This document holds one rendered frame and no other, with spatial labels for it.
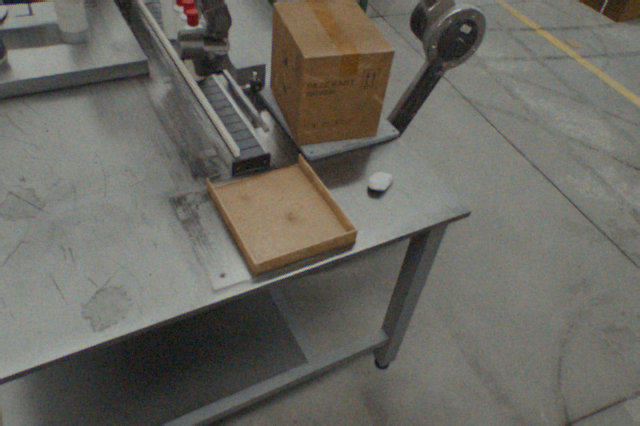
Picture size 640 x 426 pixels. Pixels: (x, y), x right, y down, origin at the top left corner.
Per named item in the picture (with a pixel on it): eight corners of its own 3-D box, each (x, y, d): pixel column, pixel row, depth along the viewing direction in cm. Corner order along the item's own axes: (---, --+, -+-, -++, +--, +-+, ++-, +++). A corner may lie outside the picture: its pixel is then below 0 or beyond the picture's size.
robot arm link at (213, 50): (233, 53, 136) (229, 31, 136) (205, 53, 133) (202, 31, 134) (227, 63, 142) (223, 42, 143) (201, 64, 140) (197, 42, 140)
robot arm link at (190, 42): (229, 15, 130) (220, 6, 137) (181, 15, 126) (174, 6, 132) (228, 64, 137) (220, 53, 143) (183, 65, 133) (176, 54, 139)
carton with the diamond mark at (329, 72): (269, 87, 167) (272, 1, 148) (341, 80, 174) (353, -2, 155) (296, 146, 148) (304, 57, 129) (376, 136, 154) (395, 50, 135)
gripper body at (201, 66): (188, 53, 145) (192, 42, 138) (224, 47, 149) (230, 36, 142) (195, 76, 145) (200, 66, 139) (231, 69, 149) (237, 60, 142)
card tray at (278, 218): (207, 189, 135) (206, 177, 132) (299, 165, 145) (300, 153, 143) (254, 276, 118) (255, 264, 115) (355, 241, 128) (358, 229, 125)
